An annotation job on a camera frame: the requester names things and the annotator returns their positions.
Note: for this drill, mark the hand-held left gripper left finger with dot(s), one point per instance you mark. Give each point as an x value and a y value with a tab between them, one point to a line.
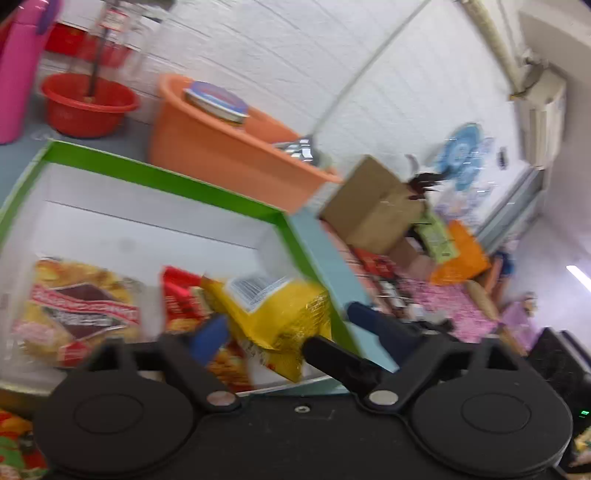
210	339

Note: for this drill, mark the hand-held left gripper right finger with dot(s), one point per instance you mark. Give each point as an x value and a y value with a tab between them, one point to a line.
369	318

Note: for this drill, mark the green cardboard box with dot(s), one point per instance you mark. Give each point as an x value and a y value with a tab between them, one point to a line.
184	180

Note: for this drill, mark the red box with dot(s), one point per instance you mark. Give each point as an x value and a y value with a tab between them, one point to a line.
374	263

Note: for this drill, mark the pink patterned cloth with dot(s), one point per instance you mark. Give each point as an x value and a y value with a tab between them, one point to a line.
429	300

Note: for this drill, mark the small cardboard box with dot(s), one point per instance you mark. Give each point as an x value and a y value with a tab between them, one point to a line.
411	258

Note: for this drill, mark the green carton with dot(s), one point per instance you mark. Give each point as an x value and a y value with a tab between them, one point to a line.
436	240

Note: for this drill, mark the orange bag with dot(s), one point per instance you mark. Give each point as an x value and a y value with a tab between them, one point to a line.
461	258

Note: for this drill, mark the large cardboard box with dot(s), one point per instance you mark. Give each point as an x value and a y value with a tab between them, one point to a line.
369	207

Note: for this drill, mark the round yellow red snack packet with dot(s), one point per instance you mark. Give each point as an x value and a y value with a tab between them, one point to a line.
78	314

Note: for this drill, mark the dark red decoration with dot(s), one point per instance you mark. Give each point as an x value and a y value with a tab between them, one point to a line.
422	182

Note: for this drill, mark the orange plastic basin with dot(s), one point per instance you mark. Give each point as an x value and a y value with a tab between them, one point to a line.
221	157

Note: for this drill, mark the metal bowl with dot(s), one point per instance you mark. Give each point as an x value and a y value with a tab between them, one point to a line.
298	147

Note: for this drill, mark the black electronic device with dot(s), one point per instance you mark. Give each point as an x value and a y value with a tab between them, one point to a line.
558	360

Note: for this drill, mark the fluorescent tube light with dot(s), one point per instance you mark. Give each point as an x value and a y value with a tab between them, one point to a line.
579	274

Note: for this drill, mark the colourful printed packet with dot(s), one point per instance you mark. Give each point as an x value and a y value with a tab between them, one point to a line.
18	443

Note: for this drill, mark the round tin with blue lid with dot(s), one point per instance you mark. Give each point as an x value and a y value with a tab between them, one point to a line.
214	99

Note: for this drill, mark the red plastic basin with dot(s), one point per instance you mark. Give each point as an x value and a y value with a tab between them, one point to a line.
87	115

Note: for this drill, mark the white air conditioner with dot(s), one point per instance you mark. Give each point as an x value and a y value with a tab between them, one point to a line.
545	120

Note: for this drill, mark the dark ladle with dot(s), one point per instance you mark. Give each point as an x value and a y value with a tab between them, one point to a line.
94	74

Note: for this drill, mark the glass pitcher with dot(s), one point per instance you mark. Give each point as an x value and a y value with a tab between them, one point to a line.
138	55

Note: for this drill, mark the pink bottle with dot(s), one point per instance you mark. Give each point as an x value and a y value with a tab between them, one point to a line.
18	69

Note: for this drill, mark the white wall pipe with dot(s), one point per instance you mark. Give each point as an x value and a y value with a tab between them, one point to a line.
489	32

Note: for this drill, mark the wall calendar poster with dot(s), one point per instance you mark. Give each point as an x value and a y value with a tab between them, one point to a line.
60	41

